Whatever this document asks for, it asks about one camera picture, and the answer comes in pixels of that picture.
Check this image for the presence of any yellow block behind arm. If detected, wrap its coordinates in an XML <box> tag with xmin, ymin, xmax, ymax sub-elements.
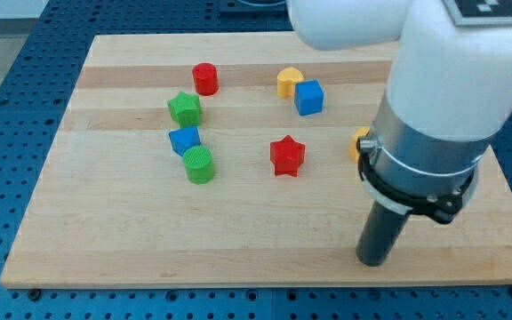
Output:
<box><xmin>348</xmin><ymin>127</ymin><xmax>370</xmax><ymax>164</ymax></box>

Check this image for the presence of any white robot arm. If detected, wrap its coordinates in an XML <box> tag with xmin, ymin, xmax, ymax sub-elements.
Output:
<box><xmin>287</xmin><ymin>0</ymin><xmax>512</xmax><ymax>224</ymax></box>

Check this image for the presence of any red star block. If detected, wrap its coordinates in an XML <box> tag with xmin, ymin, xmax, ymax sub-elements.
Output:
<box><xmin>270</xmin><ymin>135</ymin><xmax>306</xmax><ymax>177</ymax></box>

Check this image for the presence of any green star block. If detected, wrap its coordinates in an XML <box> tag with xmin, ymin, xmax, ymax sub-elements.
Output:
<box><xmin>167</xmin><ymin>92</ymin><xmax>202</xmax><ymax>128</ymax></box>

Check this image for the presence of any green cylinder block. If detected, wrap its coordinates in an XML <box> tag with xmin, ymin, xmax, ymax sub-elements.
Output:
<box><xmin>183</xmin><ymin>146</ymin><xmax>214</xmax><ymax>184</ymax></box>

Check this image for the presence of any wooden board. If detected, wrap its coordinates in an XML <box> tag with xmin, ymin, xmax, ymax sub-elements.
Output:
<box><xmin>0</xmin><ymin>32</ymin><xmax>512</xmax><ymax>289</ymax></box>

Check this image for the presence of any blue pentagon block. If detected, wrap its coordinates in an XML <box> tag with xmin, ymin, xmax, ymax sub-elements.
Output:
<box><xmin>168</xmin><ymin>125</ymin><xmax>201</xmax><ymax>156</ymax></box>

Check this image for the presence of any blue cube block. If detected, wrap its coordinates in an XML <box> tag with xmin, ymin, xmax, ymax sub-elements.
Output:
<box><xmin>294</xmin><ymin>80</ymin><xmax>324</xmax><ymax>116</ymax></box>

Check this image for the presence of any red cylinder block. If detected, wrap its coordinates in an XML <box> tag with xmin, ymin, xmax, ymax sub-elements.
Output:
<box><xmin>192</xmin><ymin>62</ymin><xmax>220</xmax><ymax>96</ymax></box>

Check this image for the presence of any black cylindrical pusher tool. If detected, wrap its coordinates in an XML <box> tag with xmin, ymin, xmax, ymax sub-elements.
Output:
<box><xmin>356</xmin><ymin>202</ymin><xmax>409</xmax><ymax>267</ymax></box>

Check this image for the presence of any fiducial marker tag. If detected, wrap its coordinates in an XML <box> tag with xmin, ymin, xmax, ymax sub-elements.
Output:
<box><xmin>443</xmin><ymin>0</ymin><xmax>512</xmax><ymax>26</ymax></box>

